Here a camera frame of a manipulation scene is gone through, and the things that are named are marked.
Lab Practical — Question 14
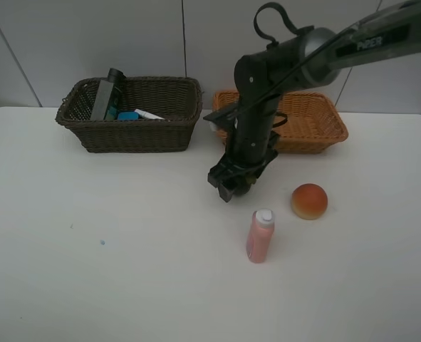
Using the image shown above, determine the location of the pink lotion bottle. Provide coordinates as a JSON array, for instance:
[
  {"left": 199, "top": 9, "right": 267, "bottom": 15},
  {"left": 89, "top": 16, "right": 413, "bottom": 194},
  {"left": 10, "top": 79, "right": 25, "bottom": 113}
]
[{"left": 246, "top": 209, "right": 275, "bottom": 264}]

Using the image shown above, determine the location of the dark green pump bottle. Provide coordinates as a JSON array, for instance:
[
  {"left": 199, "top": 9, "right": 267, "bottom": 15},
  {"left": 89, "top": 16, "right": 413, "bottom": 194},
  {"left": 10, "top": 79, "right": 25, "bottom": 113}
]
[{"left": 90, "top": 68, "right": 125, "bottom": 121}]

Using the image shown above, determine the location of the dark brown wicker basket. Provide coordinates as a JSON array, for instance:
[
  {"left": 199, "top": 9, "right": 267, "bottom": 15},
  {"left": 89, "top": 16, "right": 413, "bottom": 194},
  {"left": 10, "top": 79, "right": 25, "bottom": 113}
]
[{"left": 56, "top": 76, "right": 202, "bottom": 153}]

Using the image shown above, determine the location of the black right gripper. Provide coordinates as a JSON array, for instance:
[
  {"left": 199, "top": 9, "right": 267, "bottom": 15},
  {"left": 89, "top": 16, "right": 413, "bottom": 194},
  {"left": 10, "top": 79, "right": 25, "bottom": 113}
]
[{"left": 207, "top": 131, "right": 279, "bottom": 202}]

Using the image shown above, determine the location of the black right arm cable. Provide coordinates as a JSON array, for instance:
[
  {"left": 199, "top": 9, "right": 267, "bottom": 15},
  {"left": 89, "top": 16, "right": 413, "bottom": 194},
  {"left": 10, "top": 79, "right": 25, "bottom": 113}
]
[{"left": 231, "top": 1, "right": 421, "bottom": 129}]

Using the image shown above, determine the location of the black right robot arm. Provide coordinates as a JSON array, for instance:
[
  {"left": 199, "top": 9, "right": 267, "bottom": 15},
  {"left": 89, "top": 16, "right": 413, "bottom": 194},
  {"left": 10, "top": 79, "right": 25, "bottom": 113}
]
[{"left": 206, "top": 1, "right": 421, "bottom": 202}]

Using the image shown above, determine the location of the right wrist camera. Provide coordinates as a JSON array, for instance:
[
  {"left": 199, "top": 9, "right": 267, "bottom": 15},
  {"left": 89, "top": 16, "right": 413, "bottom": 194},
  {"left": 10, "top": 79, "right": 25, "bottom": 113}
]
[{"left": 203, "top": 103, "right": 239, "bottom": 132}]

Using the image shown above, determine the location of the orange wicker basket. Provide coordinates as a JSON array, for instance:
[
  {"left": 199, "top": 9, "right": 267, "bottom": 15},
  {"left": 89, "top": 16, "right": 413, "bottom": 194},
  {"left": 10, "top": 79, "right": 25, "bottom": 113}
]
[{"left": 212, "top": 89, "right": 350, "bottom": 155}]

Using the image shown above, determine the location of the white pink-tipped marker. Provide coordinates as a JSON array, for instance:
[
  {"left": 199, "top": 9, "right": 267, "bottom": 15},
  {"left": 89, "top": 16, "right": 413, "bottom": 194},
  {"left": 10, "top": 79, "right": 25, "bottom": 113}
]
[{"left": 135, "top": 109, "right": 164, "bottom": 120}]

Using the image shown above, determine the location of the dark purple mangosteen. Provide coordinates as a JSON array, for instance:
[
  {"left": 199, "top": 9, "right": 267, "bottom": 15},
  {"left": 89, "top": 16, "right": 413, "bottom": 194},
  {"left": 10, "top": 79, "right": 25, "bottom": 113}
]
[{"left": 234, "top": 175, "right": 257, "bottom": 197}]

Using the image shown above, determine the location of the orange bread bun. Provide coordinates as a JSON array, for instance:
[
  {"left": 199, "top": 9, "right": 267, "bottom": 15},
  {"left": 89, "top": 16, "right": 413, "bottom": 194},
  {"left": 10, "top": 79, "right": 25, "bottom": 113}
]
[{"left": 291, "top": 183, "right": 328, "bottom": 220}]

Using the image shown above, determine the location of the blue whiteboard eraser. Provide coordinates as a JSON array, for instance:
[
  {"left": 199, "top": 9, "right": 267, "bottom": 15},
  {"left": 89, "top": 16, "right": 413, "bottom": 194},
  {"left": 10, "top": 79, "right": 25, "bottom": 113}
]
[{"left": 117, "top": 111, "right": 140, "bottom": 120}]

